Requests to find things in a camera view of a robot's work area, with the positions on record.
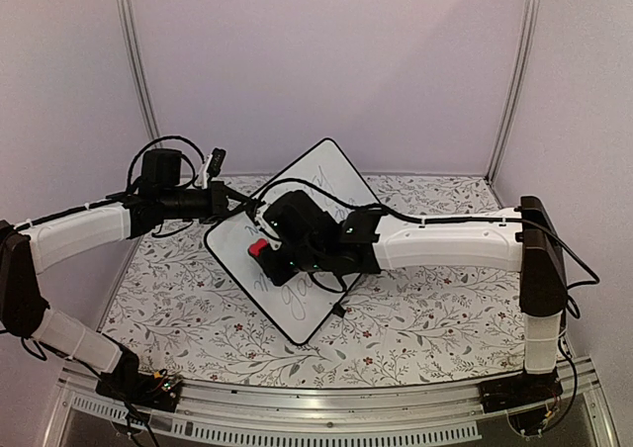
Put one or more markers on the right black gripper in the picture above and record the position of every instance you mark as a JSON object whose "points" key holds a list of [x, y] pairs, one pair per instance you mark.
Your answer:
{"points": [[277, 274]]}

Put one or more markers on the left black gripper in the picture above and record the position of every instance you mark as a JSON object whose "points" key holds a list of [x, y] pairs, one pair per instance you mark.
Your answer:
{"points": [[219, 200]]}

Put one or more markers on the red whiteboard eraser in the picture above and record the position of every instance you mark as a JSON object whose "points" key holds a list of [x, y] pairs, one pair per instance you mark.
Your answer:
{"points": [[256, 248]]}

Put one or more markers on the white whiteboard with black frame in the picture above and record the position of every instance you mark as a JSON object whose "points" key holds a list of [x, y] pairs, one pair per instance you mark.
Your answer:
{"points": [[300, 306]]}

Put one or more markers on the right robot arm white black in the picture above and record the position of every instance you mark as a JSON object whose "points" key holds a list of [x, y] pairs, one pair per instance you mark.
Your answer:
{"points": [[303, 238]]}

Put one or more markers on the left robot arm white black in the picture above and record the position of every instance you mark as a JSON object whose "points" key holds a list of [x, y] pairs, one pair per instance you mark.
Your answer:
{"points": [[151, 198]]}

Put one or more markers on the black whiteboard stand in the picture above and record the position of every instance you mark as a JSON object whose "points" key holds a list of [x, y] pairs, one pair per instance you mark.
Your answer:
{"points": [[338, 310]]}

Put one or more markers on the floral patterned table mat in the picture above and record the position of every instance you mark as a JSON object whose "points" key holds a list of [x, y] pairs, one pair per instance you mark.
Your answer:
{"points": [[178, 309]]}

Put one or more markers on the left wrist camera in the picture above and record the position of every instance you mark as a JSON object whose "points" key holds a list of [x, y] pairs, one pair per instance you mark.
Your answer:
{"points": [[210, 169]]}

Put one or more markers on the front aluminium rail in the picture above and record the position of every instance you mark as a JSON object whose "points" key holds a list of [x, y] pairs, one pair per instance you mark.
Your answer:
{"points": [[214, 414]]}

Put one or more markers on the left aluminium frame post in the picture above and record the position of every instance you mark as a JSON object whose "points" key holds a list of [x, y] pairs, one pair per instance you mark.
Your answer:
{"points": [[133, 51]]}

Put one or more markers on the aluminium frame post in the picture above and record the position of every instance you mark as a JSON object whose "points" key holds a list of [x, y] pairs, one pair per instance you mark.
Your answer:
{"points": [[519, 70], [133, 51]]}

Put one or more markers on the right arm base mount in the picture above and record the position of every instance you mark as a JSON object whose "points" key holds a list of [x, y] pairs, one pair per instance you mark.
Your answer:
{"points": [[518, 390]]}

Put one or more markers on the right aluminium frame post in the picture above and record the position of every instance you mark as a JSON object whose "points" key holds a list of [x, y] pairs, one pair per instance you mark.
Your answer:
{"points": [[519, 70]]}

